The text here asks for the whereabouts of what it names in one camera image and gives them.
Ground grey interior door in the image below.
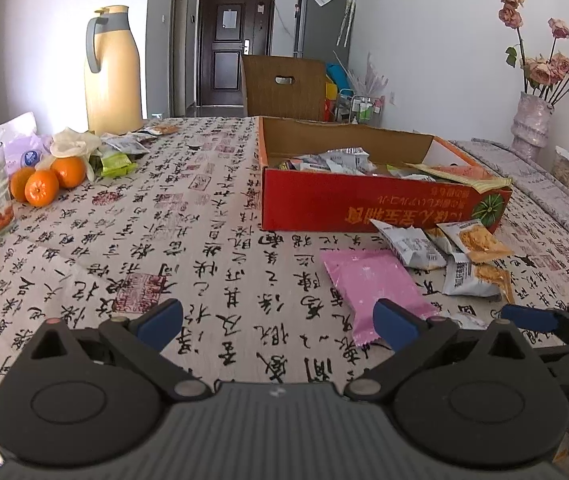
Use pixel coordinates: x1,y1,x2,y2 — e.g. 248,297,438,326
172,0,192,118

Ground orange mandarin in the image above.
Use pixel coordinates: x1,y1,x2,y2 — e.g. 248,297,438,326
9,167,35,203
24,170,60,207
52,156,86,189

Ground crumpled cream plastic bag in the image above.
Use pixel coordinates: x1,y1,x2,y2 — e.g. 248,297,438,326
49,127,102,181

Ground yellow thermos jug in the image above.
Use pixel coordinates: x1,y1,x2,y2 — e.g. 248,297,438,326
83,5,144,135

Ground dark brown entrance door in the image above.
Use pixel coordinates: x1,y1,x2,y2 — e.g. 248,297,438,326
198,0,275,108

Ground long beige orange snack packet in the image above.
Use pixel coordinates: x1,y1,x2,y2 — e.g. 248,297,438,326
404,162,512,195

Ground grey refrigerator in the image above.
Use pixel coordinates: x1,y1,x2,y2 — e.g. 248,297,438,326
293,0,357,68

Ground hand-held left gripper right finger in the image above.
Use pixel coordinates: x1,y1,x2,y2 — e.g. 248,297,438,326
344,298,540,402

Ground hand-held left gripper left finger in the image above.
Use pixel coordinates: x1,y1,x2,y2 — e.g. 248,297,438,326
14,298,212,402

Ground white folded umbrella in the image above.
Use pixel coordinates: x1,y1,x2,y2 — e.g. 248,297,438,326
337,0,357,46

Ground white oat crisp packet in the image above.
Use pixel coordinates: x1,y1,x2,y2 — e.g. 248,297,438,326
437,220,514,264
441,254,515,305

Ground calligraphy printed tablecloth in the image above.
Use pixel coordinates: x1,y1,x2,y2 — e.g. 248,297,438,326
0,116,569,466

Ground wire storage rack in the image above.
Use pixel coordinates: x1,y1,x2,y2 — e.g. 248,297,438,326
337,89,385,126

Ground grey white snack packet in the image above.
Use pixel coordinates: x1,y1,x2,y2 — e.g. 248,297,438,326
370,219,447,268

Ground small grey snack packets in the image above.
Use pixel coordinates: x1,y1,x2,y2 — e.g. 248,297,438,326
102,124,180,156

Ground dried pink roses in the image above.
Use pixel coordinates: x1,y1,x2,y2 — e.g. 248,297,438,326
497,0,569,106

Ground pink textured vase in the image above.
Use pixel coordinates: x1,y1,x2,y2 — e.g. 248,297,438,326
510,91,554,161

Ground white plastic bag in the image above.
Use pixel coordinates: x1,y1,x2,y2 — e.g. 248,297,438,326
0,112,50,176

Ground grey patterned blanket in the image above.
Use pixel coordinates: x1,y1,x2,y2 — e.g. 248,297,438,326
451,139,569,281

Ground pink snack packet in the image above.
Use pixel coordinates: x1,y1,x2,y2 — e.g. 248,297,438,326
320,249,440,347

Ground pile of mixed snack packets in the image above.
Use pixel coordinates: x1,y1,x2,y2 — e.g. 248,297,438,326
272,147,445,181

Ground green snack packets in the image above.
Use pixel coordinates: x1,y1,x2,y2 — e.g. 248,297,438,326
99,152,138,179

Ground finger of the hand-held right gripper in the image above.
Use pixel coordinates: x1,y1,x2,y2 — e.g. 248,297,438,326
501,304,569,343

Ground red cardboard box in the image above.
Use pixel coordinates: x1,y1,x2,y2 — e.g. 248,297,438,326
257,116,513,235

